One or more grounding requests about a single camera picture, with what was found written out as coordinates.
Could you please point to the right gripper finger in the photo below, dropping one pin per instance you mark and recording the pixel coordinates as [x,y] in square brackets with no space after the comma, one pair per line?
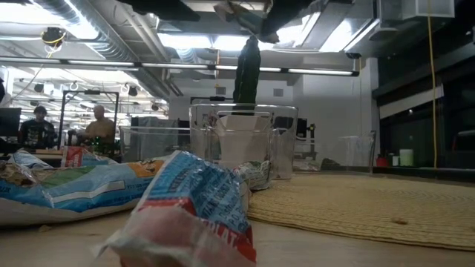
[285,18]

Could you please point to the long clear plastic bin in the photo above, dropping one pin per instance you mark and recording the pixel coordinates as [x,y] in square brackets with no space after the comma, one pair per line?
[282,148]

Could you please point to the blue white granola bar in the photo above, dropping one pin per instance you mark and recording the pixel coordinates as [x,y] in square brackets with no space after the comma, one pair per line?
[308,165]

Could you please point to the green red-logo granola bar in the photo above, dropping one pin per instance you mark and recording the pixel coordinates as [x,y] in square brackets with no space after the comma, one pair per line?
[256,174]

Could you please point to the light blue red-ended granola bar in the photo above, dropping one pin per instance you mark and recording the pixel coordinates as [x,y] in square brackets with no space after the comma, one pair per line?
[193,196]

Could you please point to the blue orange-marked granola bar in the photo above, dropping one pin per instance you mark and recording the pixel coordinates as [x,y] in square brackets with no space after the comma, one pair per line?
[85,189]

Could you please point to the blue brown granola bar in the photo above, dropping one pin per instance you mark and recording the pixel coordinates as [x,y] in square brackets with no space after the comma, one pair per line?
[27,159]

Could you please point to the granola crumb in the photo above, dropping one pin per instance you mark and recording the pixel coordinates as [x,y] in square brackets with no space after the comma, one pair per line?
[399,221]
[44,229]

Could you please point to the long LED light bar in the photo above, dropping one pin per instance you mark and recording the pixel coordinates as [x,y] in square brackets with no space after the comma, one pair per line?
[185,66]

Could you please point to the green cactus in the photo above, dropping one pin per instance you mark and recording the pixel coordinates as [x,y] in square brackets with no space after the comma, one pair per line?
[246,74]

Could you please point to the person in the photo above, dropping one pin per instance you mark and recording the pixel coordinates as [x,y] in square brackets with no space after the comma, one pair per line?
[37,130]
[100,130]

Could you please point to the white ceiling box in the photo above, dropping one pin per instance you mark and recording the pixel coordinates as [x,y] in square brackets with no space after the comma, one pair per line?
[426,9]

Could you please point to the small red container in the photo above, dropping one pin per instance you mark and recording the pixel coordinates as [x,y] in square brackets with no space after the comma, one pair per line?
[382,162]

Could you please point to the small white cup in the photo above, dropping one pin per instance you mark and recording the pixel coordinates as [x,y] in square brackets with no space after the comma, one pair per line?
[395,161]

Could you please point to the pale green cylinder container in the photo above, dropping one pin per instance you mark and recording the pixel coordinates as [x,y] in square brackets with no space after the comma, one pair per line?
[406,157]

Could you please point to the black computer monitor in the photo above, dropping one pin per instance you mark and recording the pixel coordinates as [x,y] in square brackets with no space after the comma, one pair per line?
[9,122]

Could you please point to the round yellow woven placemat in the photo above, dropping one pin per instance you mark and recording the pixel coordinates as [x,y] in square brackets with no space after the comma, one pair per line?
[352,207]

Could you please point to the silver ventilation duct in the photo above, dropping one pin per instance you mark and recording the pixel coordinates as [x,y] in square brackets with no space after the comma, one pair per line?
[122,37]

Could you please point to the black background rig frame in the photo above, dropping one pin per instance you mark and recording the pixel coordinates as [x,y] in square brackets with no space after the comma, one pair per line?
[92,92]

